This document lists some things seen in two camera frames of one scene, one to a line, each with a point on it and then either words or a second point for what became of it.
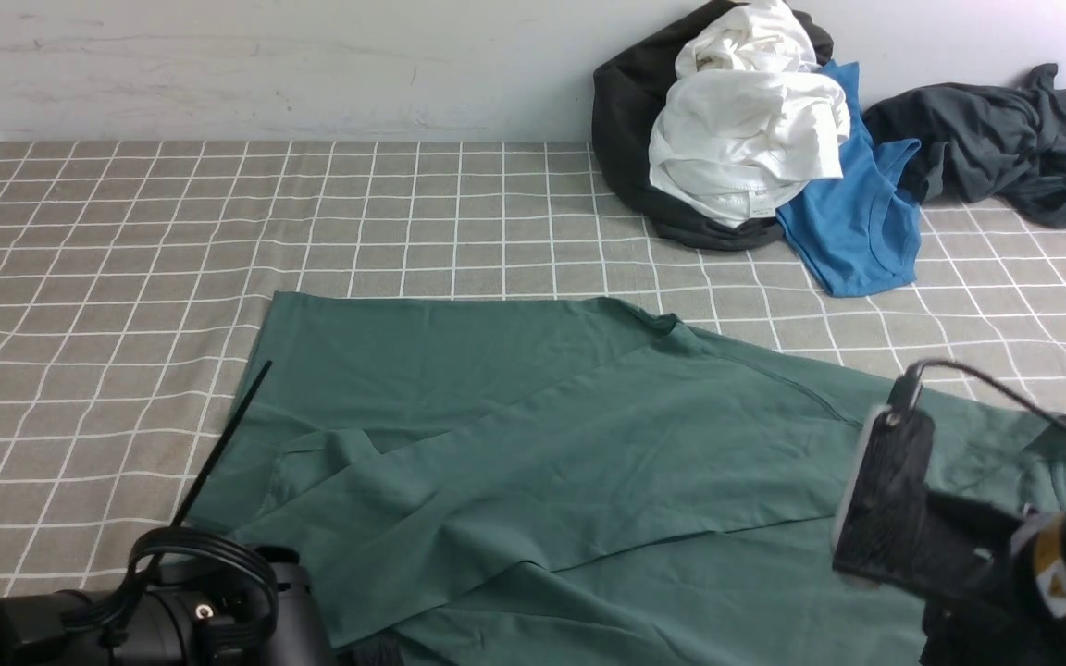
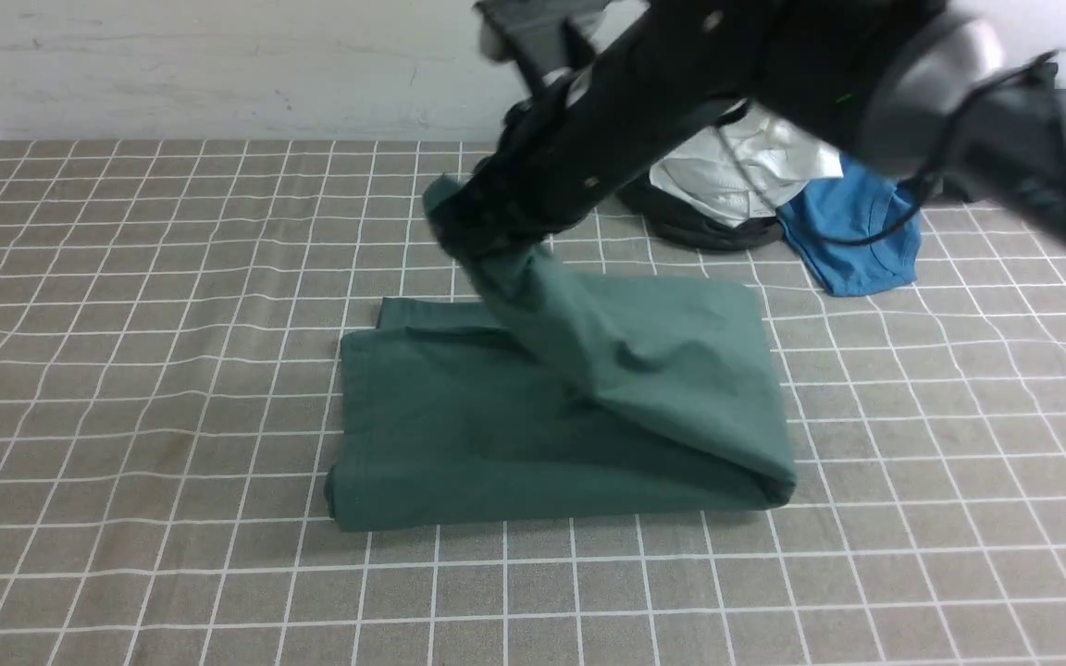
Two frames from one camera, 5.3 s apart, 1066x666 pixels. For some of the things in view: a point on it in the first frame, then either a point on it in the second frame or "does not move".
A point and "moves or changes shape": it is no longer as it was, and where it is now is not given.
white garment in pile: x=749 y=117 does not move
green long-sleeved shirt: x=500 y=482 moves or changes shape
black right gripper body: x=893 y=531 -> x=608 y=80
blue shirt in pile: x=861 y=231 does not move
